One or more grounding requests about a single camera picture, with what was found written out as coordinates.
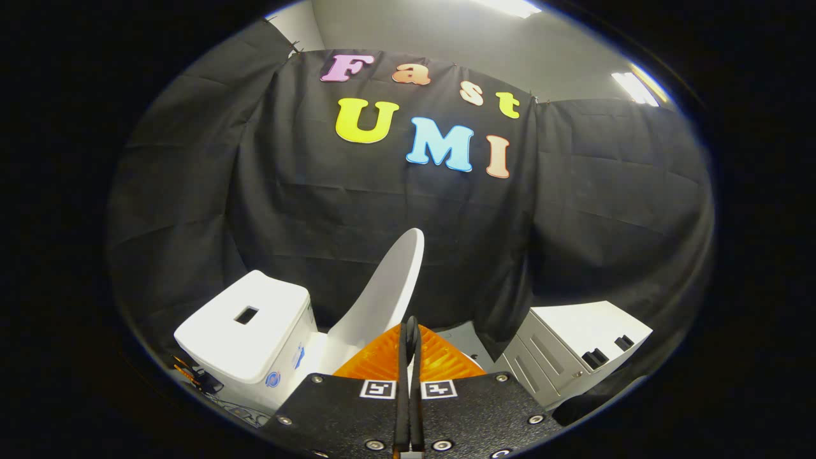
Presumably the black backdrop cloth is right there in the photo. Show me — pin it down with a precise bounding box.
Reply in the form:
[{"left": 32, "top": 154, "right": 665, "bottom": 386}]
[{"left": 105, "top": 19, "right": 716, "bottom": 421}]

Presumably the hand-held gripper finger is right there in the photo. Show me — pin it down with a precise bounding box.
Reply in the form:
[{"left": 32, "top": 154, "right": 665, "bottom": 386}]
[
  {"left": 411, "top": 316, "right": 563, "bottom": 459},
  {"left": 258, "top": 316, "right": 412, "bottom": 459}
]

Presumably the small ceiling light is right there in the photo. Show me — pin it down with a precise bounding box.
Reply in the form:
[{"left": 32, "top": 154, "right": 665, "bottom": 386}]
[{"left": 611, "top": 71, "right": 660, "bottom": 107}]

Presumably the white toilet lid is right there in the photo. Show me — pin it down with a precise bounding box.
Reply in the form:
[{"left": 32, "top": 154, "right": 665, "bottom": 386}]
[{"left": 328, "top": 228, "right": 426, "bottom": 377}]

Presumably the white toilet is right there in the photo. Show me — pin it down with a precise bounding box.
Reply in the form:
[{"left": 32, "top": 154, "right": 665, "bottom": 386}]
[{"left": 173, "top": 270, "right": 358, "bottom": 415}]

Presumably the grey drawer cabinet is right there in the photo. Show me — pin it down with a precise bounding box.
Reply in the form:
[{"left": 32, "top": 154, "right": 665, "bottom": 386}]
[{"left": 494, "top": 300, "right": 654, "bottom": 410}]

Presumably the large ceiling light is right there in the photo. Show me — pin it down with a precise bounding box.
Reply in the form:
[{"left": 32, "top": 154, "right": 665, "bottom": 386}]
[{"left": 472, "top": 0, "right": 543, "bottom": 18}]

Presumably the orange black clamp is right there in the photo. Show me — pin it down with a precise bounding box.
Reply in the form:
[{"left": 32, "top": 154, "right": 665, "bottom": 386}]
[{"left": 173, "top": 356, "right": 224, "bottom": 393}]

